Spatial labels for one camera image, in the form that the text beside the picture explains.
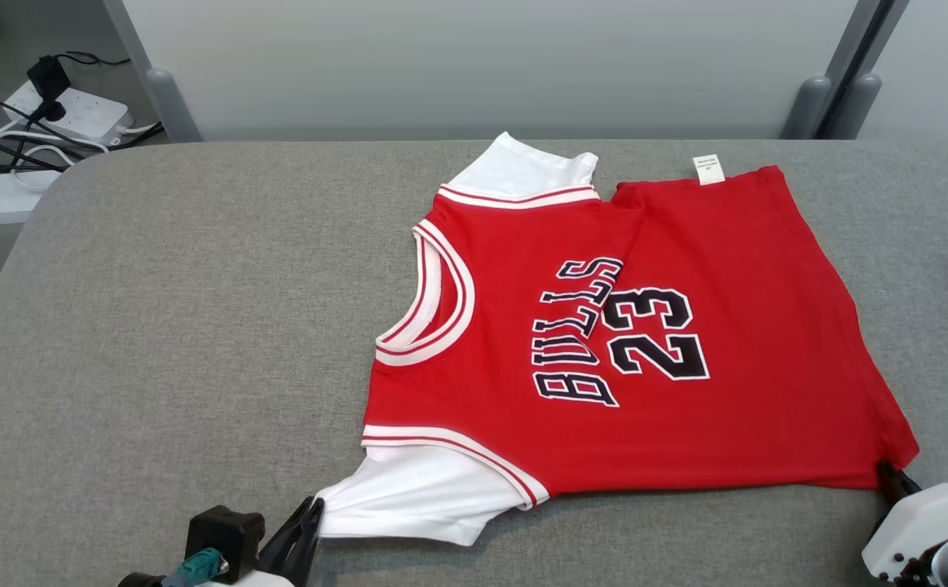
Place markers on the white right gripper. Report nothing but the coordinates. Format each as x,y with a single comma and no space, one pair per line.
930,522

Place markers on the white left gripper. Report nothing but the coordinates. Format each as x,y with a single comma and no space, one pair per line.
249,580

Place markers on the red and white basketball jersey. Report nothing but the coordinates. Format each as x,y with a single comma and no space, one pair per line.
726,424

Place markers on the narrow pale grey partition panel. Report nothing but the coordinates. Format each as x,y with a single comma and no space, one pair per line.
946,65

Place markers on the white flat floor box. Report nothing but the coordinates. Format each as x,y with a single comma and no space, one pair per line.
1,200

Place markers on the wide pale grey partition panel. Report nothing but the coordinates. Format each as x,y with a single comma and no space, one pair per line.
482,65

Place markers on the black power adapter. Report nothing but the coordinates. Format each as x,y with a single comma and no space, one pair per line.
48,77

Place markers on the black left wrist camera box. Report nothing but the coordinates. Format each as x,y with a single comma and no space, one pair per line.
225,534

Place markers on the teal left camera connector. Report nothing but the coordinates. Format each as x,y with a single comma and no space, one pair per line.
196,567

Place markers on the grey metal partition post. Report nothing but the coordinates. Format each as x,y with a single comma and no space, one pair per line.
172,106
861,106
806,110

